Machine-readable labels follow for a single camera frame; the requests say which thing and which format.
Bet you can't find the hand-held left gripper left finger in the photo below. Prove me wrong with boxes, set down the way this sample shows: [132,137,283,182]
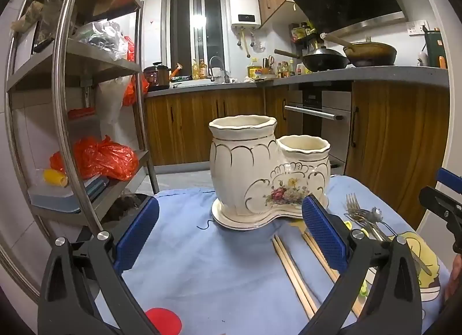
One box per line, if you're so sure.
[38,194,161,335]

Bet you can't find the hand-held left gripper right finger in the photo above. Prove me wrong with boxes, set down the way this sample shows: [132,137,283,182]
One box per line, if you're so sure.
[301,194,423,335]

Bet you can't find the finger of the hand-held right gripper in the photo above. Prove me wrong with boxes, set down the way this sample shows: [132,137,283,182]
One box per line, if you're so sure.
[435,168,462,188]
[419,186,462,228]

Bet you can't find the wooden chopstick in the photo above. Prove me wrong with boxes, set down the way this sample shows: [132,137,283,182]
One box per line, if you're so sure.
[305,230,362,317]
[272,236,314,320]
[301,233,340,283]
[276,235,319,316]

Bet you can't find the silver spoon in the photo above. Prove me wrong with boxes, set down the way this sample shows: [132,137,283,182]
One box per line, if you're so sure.
[348,209,434,276]

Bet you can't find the metal spoons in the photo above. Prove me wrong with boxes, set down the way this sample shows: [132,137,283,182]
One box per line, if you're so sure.
[345,193,390,244]

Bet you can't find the cream ceramic utensil holder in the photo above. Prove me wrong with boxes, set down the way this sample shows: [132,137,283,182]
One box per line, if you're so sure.
[208,114,331,230]

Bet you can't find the person's right hand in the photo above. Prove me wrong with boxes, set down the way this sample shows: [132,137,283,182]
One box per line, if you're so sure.
[446,253,462,300]

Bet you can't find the wooden end cabinet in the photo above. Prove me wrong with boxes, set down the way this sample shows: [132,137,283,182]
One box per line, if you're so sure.
[344,81,450,229]

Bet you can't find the large red plastic bag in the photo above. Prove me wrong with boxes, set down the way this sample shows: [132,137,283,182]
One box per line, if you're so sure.
[50,135,140,181]

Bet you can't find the grey plastic container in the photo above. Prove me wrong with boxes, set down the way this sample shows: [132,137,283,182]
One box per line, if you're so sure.
[29,175,109,214]

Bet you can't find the blue printed cloth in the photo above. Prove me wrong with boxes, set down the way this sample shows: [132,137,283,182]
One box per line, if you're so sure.
[93,174,452,335]

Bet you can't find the yellow round object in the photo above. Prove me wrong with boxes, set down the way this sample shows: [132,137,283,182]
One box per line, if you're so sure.
[43,169,69,187]

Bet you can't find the built-in steel oven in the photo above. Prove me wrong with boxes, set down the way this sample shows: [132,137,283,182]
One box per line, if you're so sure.
[284,90,353,177]

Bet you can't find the wooden base cabinets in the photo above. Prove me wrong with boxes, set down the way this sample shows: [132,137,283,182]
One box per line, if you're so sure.
[144,86,289,167]

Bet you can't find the red flat packet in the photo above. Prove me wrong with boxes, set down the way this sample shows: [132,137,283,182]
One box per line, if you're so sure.
[68,108,99,120]

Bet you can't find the green container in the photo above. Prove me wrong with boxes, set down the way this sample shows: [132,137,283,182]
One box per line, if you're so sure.
[424,28,445,67]

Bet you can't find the grey kitchen countertop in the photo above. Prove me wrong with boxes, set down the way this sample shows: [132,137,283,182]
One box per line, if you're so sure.
[146,65,450,98]

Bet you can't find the hanging red plastic bag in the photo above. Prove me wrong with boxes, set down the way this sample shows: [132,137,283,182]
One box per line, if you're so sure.
[122,75,150,107]

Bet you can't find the brown frying pan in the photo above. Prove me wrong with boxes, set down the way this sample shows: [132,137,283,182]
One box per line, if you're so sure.
[320,33,398,67]

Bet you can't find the row of seasoning bottles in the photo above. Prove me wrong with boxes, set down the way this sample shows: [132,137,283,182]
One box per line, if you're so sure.
[276,61,304,78]

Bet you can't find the black wok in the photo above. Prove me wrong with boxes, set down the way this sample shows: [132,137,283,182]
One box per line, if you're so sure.
[273,48,349,72]

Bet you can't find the metal shelf rack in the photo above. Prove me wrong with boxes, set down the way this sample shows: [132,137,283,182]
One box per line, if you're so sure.
[3,0,160,303]

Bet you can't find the metal faucet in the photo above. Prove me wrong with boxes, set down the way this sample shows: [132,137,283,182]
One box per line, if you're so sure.
[209,56,229,83]

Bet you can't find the small red plastic bag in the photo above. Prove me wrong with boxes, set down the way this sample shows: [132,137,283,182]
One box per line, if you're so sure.
[123,35,135,62]

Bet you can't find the clear plastic bag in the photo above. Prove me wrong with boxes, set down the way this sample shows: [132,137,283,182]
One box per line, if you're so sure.
[74,20,129,62]

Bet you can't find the window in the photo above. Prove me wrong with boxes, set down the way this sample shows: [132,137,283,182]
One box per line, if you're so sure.
[165,0,227,80]

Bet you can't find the dark packet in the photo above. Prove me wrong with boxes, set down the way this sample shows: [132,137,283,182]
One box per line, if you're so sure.
[33,0,79,53]

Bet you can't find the brown crumpled bag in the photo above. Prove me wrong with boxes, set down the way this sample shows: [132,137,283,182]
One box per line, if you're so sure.
[11,0,46,31]

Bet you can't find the white water heater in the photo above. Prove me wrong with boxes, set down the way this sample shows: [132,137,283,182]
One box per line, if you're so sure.
[229,0,261,29]

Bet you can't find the wall socket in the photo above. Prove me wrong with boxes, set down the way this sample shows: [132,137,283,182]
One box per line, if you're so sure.
[408,21,430,36]

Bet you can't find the wall spice rack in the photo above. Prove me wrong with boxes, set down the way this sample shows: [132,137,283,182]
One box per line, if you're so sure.
[288,23,324,51]

